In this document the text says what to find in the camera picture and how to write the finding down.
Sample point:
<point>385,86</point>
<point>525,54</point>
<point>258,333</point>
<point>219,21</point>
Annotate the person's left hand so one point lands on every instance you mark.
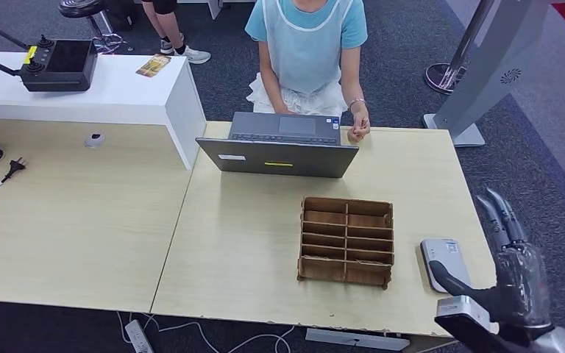
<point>359,129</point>

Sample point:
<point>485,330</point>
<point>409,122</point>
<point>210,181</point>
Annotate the wooden slotted card organizer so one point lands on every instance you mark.
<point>346,243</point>

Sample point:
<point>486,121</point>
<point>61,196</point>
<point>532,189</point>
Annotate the grey card reader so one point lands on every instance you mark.
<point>446,253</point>

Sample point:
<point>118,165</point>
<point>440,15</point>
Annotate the autumn hotel card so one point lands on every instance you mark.
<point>154,65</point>

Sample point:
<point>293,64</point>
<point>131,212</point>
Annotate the standing person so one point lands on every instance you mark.
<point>168,19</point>

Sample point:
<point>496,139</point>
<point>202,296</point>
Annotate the grey laptop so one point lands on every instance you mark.
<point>277,158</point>

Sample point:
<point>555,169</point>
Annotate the grey kiosk stand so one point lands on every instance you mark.
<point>494,58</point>

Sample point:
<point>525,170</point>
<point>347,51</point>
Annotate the white furniture panel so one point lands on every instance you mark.
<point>214,7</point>

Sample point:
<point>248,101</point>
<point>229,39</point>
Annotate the grey under-desk bar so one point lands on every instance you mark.
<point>355,339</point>

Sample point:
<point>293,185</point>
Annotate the white raised counter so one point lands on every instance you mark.
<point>112,97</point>

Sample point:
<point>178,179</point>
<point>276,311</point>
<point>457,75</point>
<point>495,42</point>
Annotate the black case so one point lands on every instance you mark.
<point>121,12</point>

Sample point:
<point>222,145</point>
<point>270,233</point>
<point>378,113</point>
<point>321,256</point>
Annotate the white power strip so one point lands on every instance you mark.
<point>139,337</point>

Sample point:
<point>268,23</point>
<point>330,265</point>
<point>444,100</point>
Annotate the black round stool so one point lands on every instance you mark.
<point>81,7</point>

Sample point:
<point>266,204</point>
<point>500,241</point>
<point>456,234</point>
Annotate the black remote controller with antennas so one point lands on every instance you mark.
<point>60,66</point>

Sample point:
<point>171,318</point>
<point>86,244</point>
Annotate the chrome stanchion post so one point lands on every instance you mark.
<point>446,75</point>

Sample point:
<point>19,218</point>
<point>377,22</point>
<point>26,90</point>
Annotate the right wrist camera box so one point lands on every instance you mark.
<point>463,326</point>

